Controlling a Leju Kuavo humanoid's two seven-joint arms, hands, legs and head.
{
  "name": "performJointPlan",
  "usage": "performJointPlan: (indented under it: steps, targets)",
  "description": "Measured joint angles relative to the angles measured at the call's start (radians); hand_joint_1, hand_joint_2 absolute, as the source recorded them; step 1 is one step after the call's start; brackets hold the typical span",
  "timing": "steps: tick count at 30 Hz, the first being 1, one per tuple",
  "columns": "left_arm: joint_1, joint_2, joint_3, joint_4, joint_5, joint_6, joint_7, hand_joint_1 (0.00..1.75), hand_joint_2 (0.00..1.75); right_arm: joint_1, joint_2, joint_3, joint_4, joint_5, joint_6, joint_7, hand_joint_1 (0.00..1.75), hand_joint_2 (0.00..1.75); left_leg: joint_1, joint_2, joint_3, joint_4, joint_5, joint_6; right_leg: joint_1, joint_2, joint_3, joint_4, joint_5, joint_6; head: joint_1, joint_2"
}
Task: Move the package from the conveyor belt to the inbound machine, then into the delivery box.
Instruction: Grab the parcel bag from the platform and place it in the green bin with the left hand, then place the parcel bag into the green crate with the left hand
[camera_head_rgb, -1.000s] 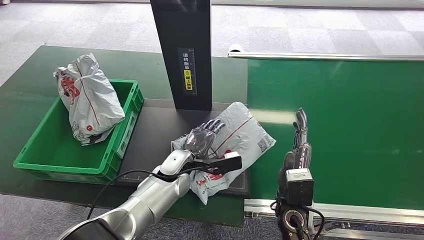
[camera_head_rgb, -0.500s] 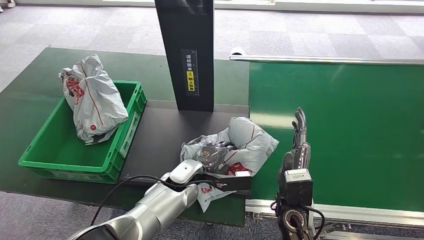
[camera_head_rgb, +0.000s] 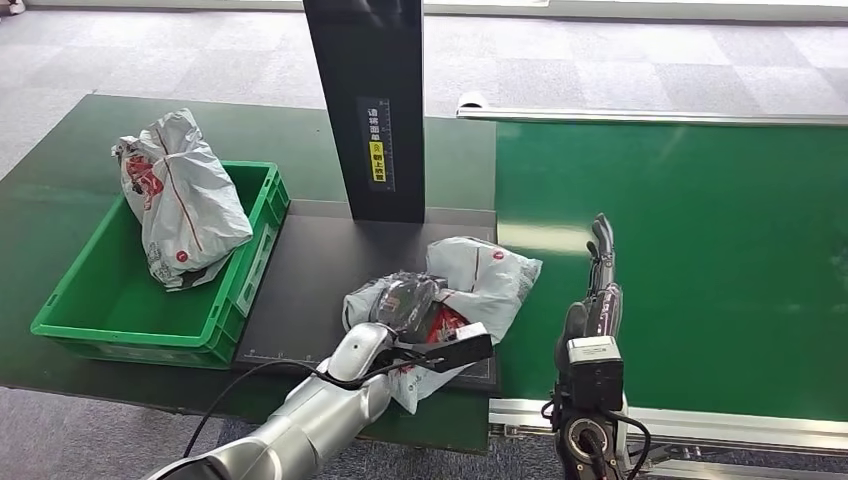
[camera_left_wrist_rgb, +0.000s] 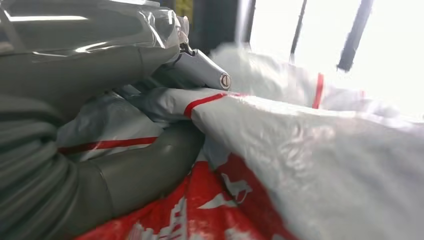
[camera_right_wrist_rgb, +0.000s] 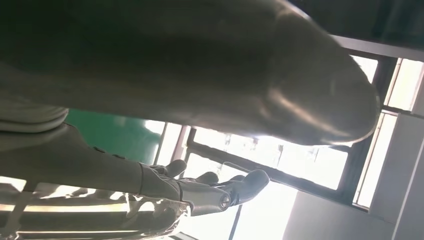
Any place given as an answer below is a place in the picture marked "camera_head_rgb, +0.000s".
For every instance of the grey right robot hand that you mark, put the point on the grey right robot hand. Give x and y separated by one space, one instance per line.
603 311

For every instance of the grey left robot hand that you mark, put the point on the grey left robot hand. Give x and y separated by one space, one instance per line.
407 305

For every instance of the white poly mailer package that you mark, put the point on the white poly mailer package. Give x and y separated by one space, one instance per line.
484 278
192 199

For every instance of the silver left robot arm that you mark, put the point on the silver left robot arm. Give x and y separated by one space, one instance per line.
318 417

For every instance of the black inbound scanning machine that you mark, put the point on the black inbound scanning machine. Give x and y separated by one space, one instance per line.
311 278

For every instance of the green conveyor belt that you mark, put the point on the green conveyor belt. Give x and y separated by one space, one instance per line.
729 265

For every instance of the yellow black label sticker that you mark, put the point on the yellow black label sticker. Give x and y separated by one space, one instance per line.
378 162

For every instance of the green plastic crate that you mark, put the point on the green plastic crate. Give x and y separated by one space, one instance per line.
112 311

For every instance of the dark green table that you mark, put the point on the dark green table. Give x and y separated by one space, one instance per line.
66 139

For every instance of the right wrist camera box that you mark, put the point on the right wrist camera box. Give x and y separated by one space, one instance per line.
596 378

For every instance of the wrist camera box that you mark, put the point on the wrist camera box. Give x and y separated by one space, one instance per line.
464 351
596 378

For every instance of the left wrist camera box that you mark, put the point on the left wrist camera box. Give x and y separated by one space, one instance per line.
464 351

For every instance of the aluminium conveyor frame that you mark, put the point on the aluminium conveyor frame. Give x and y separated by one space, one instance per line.
729 430

